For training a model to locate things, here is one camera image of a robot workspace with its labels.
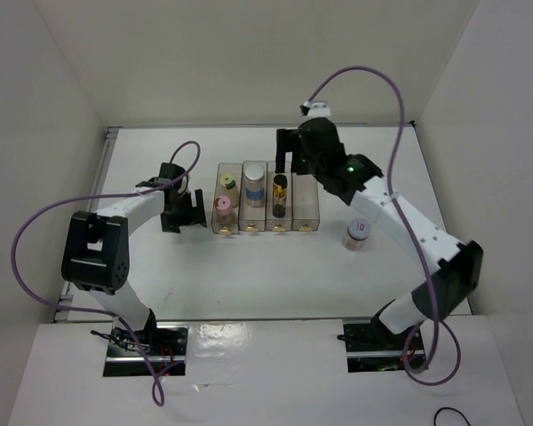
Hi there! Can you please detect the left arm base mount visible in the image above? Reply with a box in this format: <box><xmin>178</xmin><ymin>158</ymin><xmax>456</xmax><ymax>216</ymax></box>
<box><xmin>102</xmin><ymin>324</ymin><xmax>188</xmax><ymax>377</ymax></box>

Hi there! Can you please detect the clear organizer bin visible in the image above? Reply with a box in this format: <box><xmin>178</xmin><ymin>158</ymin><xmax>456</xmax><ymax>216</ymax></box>
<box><xmin>291</xmin><ymin>172</ymin><xmax>321</xmax><ymax>233</ymax></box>
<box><xmin>266</xmin><ymin>161</ymin><xmax>292</xmax><ymax>233</ymax></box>
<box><xmin>239</xmin><ymin>161</ymin><xmax>267</xmax><ymax>233</ymax></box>
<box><xmin>211</xmin><ymin>162</ymin><xmax>243</xmax><ymax>235</ymax></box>

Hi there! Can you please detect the red label spice jar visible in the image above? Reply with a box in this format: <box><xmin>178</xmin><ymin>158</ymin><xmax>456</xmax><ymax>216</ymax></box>
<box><xmin>342</xmin><ymin>217</ymin><xmax>372</xmax><ymax>251</ymax></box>

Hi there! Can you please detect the white blue cylindrical shaker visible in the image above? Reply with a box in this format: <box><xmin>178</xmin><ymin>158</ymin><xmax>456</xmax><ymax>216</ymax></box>
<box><xmin>243</xmin><ymin>162</ymin><xmax>266</xmax><ymax>208</ymax></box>

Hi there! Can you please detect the purple cable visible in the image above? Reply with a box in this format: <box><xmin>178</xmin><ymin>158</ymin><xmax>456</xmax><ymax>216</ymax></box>
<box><xmin>308</xmin><ymin>66</ymin><xmax>462</xmax><ymax>386</ymax></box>
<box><xmin>11</xmin><ymin>141</ymin><xmax>202</xmax><ymax>407</ymax></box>

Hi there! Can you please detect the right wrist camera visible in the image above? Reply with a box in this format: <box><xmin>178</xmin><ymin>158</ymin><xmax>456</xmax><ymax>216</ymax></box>
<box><xmin>299</xmin><ymin>101</ymin><xmax>331</xmax><ymax>119</ymax></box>

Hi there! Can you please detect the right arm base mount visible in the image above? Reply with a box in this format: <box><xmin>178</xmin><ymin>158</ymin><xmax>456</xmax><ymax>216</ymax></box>
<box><xmin>337</xmin><ymin>319</ymin><xmax>409</xmax><ymax>374</ymax></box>

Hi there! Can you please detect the yellow cap spice bottle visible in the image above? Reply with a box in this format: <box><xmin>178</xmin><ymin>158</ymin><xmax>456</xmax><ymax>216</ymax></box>
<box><xmin>219</xmin><ymin>173</ymin><xmax>240</xmax><ymax>208</ymax></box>

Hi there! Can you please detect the black gold pepper grinder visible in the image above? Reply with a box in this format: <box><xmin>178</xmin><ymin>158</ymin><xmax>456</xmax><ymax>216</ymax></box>
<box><xmin>272</xmin><ymin>174</ymin><xmax>288</xmax><ymax>218</ymax></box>

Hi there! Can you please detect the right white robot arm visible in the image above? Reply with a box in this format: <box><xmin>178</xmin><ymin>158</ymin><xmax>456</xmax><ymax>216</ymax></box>
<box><xmin>275</xmin><ymin>117</ymin><xmax>483</xmax><ymax>349</ymax></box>

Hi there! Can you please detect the pink cap spice bottle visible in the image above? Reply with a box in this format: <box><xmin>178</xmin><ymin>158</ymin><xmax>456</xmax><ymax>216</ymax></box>
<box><xmin>214</xmin><ymin>195</ymin><xmax>236</xmax><ymax>227</ymax></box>

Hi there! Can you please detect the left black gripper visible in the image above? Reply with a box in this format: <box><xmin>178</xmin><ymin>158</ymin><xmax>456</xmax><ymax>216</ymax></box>
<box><xmin>161</xmin><ymin>189</ymin><xmax>206</xmax><ymax>233</ymax></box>

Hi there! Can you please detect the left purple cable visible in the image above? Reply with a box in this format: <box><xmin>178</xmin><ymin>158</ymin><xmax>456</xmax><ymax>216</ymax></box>
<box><xmin>11</xmin><ymin>141</ymin><xmax>202</xmax><ymax>407</ymax></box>

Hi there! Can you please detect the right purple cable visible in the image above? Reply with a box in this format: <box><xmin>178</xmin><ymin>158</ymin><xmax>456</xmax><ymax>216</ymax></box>
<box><xmin>308</xmin><ymin>66</ymin><xmax>462</xmax><ymax>386</ymax></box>

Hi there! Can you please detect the thin black cable loop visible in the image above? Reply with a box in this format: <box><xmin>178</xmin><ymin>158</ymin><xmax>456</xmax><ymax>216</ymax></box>
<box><xmin>434</xmin><ymin>406</ymin><xmax>472</xmax><ymax>426</ymax></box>

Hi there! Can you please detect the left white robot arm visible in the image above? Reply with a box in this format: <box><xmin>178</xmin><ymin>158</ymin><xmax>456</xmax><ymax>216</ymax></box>
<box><xmin>61</xmin><ymin>162</ymin><xmax>207</xmax><ymax>355</ymax></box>

